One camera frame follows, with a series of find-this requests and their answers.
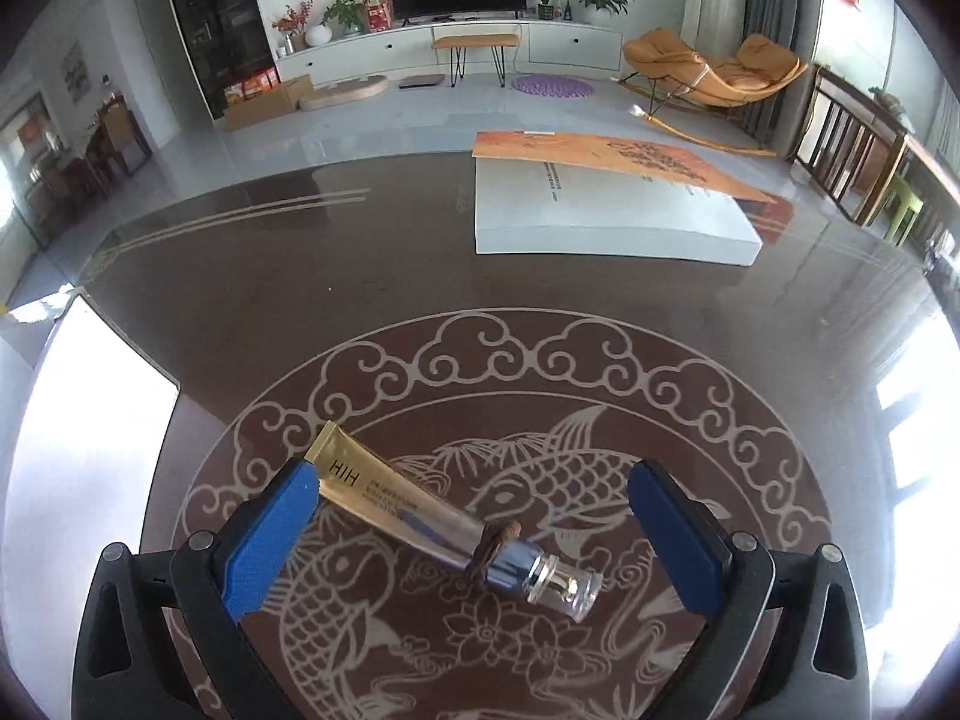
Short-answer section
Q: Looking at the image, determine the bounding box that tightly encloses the red flower vase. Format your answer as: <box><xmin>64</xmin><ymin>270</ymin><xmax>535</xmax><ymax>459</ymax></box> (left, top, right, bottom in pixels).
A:
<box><xmin>272</xmin><ymin>0</ymin><xmax>314</xmax><ymax>52</ymax></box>

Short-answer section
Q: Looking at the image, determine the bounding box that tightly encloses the gold cosmetic tube clear cap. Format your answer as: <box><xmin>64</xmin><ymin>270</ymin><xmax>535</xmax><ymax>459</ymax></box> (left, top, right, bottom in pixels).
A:
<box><xmin>306</xmin><ymin>421</ymin><xmax>604</xmax><ymax>622</ymax></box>

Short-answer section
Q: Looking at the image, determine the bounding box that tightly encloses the large white cardboard box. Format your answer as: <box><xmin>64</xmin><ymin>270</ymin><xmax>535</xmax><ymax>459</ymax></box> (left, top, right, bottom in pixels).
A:
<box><xmin>2</xmin><ymin>296</ymin><xmax>179</xmax><ymax>718</ymax></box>

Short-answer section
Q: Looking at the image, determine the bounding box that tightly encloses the white tv cabinet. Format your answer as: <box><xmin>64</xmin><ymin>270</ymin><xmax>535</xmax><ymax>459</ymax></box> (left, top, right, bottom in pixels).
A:
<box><xmin>275</xmin><ymin>20</ymin><xmax>623</xmax><ymax>86</ymax></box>

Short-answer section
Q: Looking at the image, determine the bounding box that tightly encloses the white flat box lid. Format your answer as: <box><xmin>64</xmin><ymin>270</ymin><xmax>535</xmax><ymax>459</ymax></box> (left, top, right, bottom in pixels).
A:
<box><xmin>472</xmin><ymin>132</ymin><xmax>776</xmax><ymax>266</ymax></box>

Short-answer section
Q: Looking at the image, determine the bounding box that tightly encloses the dark wooden chair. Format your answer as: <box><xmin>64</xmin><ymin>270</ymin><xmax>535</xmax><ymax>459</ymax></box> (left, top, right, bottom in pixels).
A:
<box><xmin>793</xmin><ymin>65</ymin><xmax>910</xmax><ymax>227</ymax></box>

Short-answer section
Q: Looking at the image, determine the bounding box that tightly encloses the black glass display cabinet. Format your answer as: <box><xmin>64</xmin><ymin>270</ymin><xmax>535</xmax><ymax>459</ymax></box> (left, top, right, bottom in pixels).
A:
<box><xmin>171</xmin><ymin>0</ymin><xmax>275</xmax><ymax>121</ymax></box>

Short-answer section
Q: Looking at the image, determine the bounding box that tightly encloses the green potted plant left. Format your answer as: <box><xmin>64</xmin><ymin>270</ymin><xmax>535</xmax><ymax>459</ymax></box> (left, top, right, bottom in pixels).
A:
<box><xmin>322</xmin><ymin>0</ymin><xmax>373</xmax><ymax>36</ymax></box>

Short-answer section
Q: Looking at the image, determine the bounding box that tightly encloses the small wooden bench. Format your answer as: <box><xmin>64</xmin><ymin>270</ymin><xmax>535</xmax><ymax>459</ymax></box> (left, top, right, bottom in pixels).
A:
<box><xmin>429</xmin><ymin>32</ymin><xmax>524</xmax><ymax>88</ymax></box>

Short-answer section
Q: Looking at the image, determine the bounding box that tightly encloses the brown cardboard carton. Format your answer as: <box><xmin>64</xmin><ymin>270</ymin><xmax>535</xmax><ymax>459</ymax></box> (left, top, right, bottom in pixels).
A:
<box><xmin>223</xmin><ymin>75</ymin><xmax>314</xmax><ymax>132</ymax></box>

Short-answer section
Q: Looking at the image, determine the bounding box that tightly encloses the purple round floor mat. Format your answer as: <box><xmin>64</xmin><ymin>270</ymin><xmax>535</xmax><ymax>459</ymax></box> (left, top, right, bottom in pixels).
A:
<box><xmin>511</xmin><ymin>73</ymin><xmax>594</xmax><ymax>99</ymax></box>

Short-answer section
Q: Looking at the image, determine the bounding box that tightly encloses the orange rocking lounge chair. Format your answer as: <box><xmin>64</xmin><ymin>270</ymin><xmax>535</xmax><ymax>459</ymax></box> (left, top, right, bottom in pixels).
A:
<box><xmin>617</xmin><ymin>28</ymin><xmax>809</xmax><ymax>158</ymax></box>

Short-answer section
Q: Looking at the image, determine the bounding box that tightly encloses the dining table with chairs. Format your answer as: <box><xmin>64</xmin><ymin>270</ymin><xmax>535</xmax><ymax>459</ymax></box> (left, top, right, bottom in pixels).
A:
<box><xmin>18</xmin><ymin>91</ymin><xmax>153</xmax><ymax>238</ymax></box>

